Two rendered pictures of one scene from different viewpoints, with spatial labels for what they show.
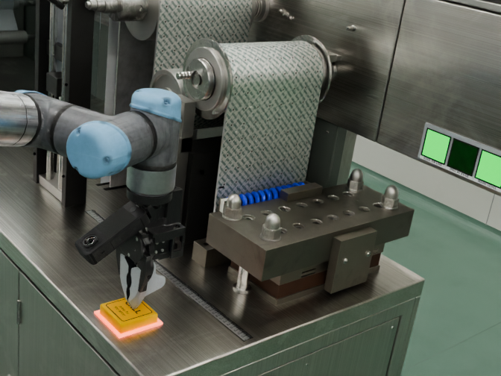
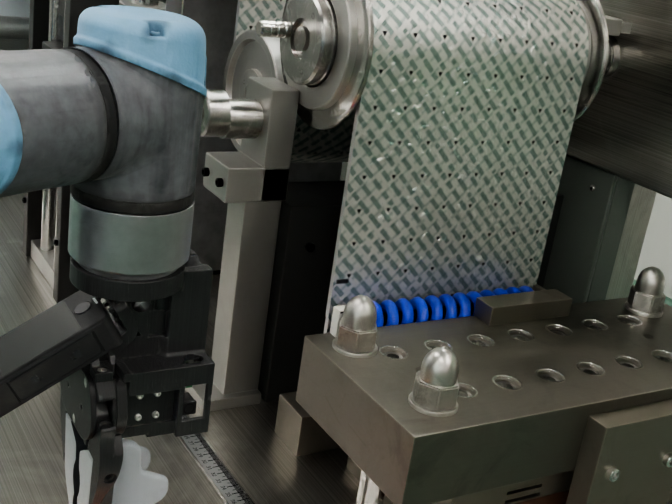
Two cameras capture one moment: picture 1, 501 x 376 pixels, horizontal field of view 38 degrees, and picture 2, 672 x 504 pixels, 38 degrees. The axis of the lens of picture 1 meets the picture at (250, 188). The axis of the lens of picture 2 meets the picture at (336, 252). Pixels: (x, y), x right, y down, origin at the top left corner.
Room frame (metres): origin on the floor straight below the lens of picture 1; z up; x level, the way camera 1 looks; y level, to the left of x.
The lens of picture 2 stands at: (0.49, -0.07, 1.37)
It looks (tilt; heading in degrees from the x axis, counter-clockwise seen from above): 20 degrees down; 10
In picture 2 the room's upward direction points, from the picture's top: 8 degrees clockwise
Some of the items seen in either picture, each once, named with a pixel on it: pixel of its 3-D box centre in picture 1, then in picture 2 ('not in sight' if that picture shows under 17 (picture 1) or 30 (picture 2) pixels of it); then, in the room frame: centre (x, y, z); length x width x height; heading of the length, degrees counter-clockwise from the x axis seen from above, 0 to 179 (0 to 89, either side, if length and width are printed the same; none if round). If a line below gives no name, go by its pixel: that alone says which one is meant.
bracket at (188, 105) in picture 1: (167, 175); (235, 249); (1.29, 0.16, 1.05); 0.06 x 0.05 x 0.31; 133
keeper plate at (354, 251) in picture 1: (351, 260); (628, 473); (1.21, -0.21, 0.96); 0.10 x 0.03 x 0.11; 133
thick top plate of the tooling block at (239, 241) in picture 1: (314, 224); (547, 382); (1.27, -0.13, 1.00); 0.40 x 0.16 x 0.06; 133
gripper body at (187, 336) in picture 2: (150, 222); (133, 344); (1.04, 0.15, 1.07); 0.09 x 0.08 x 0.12; 133
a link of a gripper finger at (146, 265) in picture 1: (142, 265); (100, 446); (1.00, 0.15, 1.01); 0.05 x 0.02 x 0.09; 43
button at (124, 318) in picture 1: (128, 314); not in sight; (1.02, 0.17, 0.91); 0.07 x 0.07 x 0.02; 43
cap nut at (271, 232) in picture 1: (272, 225); (438, 376); (1.13, -0.05, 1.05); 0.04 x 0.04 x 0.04
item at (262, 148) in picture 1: (268, 151); (454, 210); (1.33, -0.02, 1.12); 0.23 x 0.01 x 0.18; 133
